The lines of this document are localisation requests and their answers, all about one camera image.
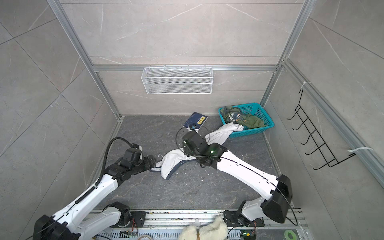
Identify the white tank top navy trim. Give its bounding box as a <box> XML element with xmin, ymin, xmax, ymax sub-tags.
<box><xmin>150</xmin><ymin>123</ymin><xmax>244</xmax><ymax>180</ymax></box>

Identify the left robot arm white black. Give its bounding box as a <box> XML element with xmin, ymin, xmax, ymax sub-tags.
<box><xmin>30</xmin><ymin>138</ymin><xmax>157</xmax><ymax>240</ymax></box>

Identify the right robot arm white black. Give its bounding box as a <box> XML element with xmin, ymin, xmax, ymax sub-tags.
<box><xmin>178</xmin><ymin>130</ymin><xmax>294</xmax><ymax>225</ymax></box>

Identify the green tank top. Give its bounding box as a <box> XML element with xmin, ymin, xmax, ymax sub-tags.
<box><xmin>220</xmin><ymin>106</ymin><xmax>267</xmax><ymax>129</ymax></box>

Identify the navy blue book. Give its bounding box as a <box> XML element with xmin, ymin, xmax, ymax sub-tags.
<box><xmin>183</xmin><ymin>112</ymin><xmax>208</xmax><ymax>131</ymax></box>

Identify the teal plastic basket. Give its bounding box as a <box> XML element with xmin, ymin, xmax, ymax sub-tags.
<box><xmin>218</xmin><ymin>103</ymin><xmax>275</xmax><ymax>138</ymax></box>

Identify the white fluffy plush toy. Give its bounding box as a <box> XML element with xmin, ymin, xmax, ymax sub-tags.
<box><xmin>178</xmin><ymin>217</ymin><xmax>228</xmax><ymax>240</ymax></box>

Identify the green tape roll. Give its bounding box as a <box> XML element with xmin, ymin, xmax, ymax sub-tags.
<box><xmin>284</xmin><ymin>230</ymin><xmax>297</xmax><ymax>240</ymax></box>

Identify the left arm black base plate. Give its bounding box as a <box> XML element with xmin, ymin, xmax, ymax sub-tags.
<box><xmin>117</xmin><ymin>211</ymin><xmax>146</xmax><ymax>229</ymax></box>

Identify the aluminium mounting rail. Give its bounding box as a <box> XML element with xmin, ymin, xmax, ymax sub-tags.
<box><xmin>85</xmin><ymin>209</ymin><xmax>313</xmax><ymax>240</ymax></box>

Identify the white wire mesh shelf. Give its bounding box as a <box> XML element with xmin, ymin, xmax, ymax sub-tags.
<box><xmin>141</xmin><ymin>67</ymin><xmax>214</xmax><ymax>95</ymax></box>

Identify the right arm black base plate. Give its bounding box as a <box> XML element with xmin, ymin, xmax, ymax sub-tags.
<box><xmin>223</xmin><ymin>210</ymin><xmax>265</xmax><ymax>228</ymax></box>

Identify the black wire hook rack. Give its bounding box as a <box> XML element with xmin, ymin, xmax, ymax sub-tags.
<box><xmin>287</xmin><ymin>89</ymin><xmax>356</xmax><ymax>171</ymax></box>

